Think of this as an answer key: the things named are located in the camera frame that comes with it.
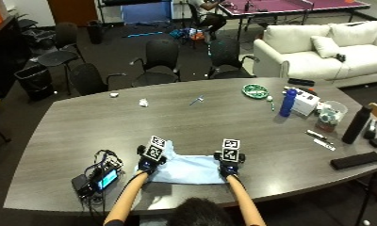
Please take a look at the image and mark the black stapler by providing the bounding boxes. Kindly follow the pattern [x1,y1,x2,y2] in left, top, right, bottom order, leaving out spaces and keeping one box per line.
[362,119,377,140]

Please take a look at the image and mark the white marker pen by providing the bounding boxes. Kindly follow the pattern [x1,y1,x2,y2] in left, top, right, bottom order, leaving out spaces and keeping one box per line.
[305,129,329,141]

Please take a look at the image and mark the clear plastic container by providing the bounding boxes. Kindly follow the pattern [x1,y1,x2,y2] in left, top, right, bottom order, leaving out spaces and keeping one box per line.
[315,100,349,133]

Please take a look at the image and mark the black office chair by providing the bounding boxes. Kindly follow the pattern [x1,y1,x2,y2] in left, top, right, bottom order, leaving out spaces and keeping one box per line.
[35,22,87,96]
[130,38,183,89]
[207,37,261,80]
[69,62,128,97]

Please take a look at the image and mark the black rectangular case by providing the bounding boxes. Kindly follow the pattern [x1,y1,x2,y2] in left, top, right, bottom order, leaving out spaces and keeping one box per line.
[329,151,377,171]

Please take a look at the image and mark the person's right hand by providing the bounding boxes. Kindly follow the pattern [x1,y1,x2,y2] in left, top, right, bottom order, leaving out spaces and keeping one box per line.
[212,151,248,179]

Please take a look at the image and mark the white sofa cushion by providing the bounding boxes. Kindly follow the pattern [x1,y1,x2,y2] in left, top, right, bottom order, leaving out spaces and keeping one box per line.
[309,35,344,59]

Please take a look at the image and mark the black water bottle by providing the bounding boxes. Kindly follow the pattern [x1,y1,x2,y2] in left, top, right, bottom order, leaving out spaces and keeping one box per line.
[341,105,373,145]

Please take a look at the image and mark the black recording device with screen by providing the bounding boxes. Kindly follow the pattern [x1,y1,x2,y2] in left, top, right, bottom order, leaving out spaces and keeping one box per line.
[71,163,126,199]

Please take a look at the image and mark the green patterned plate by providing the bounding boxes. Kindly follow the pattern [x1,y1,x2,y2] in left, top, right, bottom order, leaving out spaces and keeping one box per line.
[241,83,271,100]

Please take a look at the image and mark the small blue tool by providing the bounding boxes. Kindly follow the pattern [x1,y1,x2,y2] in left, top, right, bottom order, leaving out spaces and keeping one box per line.
[188,95,207,106]

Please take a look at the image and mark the green pen with white ball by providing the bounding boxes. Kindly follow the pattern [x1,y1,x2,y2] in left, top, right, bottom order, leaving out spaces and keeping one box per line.
[265,95,277,112]

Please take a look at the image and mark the white cardboard box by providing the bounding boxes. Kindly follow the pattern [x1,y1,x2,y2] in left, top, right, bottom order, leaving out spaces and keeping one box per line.
[292,90,321,117]

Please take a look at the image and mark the white sofa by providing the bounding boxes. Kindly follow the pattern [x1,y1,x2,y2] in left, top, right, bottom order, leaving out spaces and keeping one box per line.
[253,20,377,89]

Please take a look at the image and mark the black cabinet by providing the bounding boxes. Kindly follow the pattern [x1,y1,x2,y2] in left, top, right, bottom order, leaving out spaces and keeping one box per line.
[0,15,34,101]

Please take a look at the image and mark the white flat stick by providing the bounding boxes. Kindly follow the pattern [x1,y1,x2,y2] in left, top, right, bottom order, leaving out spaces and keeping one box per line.
[313,137,337,153]

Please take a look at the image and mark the blue water bottle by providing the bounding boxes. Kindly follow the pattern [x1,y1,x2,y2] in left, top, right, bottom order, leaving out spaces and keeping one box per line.
[279,89,300,118]

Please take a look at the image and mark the light blue cloth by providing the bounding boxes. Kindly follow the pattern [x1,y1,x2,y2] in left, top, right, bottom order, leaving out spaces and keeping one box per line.
[132,139,227,186]

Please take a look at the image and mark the black waste bin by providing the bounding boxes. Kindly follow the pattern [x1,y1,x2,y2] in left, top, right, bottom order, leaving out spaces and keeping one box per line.
[13,63,57,103]
[86,20,106,45]

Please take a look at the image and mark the person's left hand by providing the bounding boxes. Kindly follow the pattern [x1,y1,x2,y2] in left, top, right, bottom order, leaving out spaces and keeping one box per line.
[136,144,168,176]

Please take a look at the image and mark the white marker cube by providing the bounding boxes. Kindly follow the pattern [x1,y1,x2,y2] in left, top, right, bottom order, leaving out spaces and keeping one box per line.
[144,135,168,163]
[220,138,241,164]

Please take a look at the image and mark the purple table-tennis table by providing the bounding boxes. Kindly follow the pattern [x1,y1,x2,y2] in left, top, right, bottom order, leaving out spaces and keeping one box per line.
[216,0,372,41]

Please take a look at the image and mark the bundle of black cables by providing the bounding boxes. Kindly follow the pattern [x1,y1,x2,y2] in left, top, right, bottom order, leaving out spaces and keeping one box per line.
[82,149,126,177]

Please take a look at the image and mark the person's head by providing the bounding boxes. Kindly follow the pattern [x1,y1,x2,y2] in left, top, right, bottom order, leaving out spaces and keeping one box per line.
[167,197,236,226]

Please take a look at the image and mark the black remote control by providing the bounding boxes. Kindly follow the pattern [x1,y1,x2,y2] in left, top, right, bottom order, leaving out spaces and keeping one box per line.
[287,77,317,88]

